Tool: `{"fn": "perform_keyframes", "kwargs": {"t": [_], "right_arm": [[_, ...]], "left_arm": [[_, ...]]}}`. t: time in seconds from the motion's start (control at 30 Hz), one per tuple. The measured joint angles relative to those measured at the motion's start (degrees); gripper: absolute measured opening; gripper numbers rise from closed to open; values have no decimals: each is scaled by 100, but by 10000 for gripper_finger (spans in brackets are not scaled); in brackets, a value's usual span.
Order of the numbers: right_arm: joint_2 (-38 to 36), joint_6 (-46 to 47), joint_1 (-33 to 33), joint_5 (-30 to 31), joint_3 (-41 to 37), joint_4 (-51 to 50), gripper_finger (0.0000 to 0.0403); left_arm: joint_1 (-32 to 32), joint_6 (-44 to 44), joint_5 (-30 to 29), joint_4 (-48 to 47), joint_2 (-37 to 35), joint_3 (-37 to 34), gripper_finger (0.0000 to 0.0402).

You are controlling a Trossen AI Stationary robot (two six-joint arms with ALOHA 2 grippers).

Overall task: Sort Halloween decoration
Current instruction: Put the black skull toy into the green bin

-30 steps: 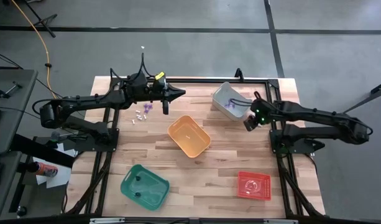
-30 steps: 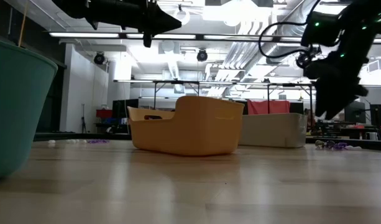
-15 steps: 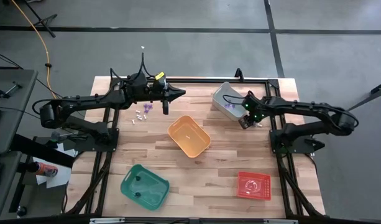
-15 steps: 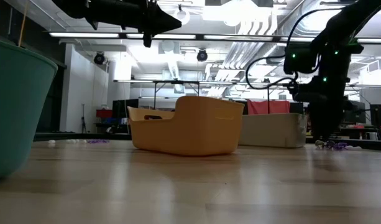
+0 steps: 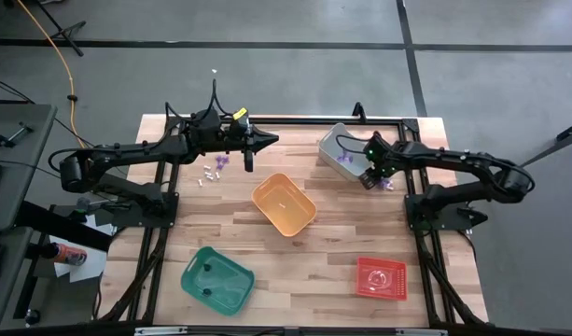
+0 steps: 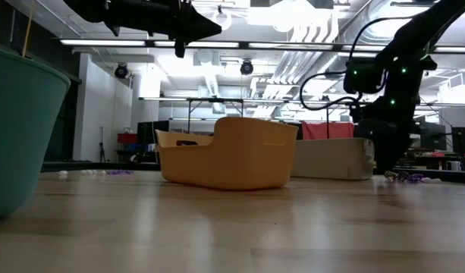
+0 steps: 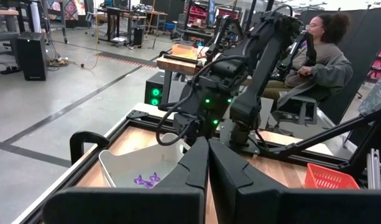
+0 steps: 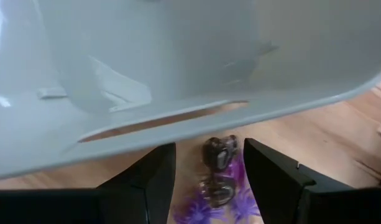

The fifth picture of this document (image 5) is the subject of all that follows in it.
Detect black floor cable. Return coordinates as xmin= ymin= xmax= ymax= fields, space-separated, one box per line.
xmin=0 ymin=74 xmax=98 ymax=150

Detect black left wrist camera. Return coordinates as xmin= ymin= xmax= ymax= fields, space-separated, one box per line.
xmin=230 ymin=116 xmax=250 ymax=139

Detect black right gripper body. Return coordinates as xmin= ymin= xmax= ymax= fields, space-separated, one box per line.
xmin=369 ymin=156 xmax=401 ymax=184

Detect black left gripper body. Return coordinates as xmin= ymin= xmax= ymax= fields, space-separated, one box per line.
xmin=199 ymin=109 xmax=255 ymax=173

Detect black flat bar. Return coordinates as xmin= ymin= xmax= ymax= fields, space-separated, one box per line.
xmin=14 ymin=200 xmax=114 ymax=253

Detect black tripod stand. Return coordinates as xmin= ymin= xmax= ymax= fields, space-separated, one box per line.
xmin=33 ymin=0 xmax=88 ymax=58

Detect teal plastic bin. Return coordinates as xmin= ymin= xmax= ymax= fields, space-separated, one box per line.
xmin=179 ymin=245 xmax=257 ymax=318

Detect silver metal bracket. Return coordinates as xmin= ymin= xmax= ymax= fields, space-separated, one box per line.
xmin=133 ymin=326 xmax=189 ymax=336
xmin=394 ymin=328 xmax=449 ymax=336

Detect yellow floor cable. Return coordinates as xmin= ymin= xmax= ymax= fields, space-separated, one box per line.
xmin=15 ymin=0 xmax=89 ymax=149

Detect orange spray can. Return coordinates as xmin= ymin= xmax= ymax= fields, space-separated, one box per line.
xmin=41 ymin=242 xmax=89 ymax=267

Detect yellow plastic bin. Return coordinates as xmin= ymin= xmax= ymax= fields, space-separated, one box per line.
xmin=250 ymin=172 xmax=319 ymax=238

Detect white paper sheets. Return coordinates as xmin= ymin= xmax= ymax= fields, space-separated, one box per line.
xmin=49 ymin=213 xmax=115 ymax=285

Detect white plastic bin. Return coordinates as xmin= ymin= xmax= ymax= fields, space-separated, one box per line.
xmin=316 ymin=122 xmax=378 ymax=183

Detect silver handled tool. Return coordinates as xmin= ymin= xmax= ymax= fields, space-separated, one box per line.
xmin=0 ymin=121 xmax=35 ymax=154

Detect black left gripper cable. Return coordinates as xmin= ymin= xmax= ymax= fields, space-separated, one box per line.
xmin=163 ymin=77 xmax=235 ymax=122

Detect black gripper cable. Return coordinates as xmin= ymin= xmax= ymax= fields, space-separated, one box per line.
xmin=163 ymin=77 xmax=235 ymax=122
xmin=334 ymin=133 xmax=375 ymax=156

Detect red plastic basket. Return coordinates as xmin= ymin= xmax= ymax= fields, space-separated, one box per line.
xmin=355 ymin=256 xmax=410 ymax=302

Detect black stand leg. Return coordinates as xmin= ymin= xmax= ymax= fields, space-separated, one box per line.
xmin=521 ymin=119 xmax=572 ymax=165

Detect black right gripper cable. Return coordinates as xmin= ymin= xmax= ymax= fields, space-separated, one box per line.
xmin=334 ymin=133 xmax=375 ymax=156

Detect grey side desk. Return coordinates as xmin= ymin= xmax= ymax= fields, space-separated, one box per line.
xmin=0 ymin=103 xmax=58 ymax=233
xmin=0 ymin=227 xmax=35 ymax=330

